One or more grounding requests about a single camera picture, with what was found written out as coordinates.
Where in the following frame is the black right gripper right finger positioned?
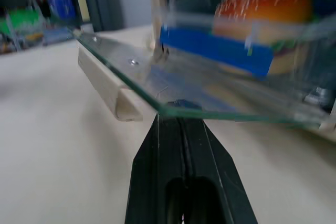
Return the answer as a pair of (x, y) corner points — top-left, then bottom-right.
(180, 117), (258, 224)

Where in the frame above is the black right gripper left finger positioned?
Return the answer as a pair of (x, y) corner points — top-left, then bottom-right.
(125, 114), (189, 224)

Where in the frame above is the glass toaster oven door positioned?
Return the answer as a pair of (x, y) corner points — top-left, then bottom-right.
(70, 20), (336, 131)

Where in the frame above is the toy hamburger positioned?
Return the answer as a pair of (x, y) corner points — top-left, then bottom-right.
(212, 0), (325, 76)

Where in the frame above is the green crate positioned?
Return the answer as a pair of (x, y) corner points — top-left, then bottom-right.
(0, 8), (48, 51)

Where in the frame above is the beige oven door handle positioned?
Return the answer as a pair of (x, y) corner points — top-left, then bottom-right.
(77, 46), (144, 123)

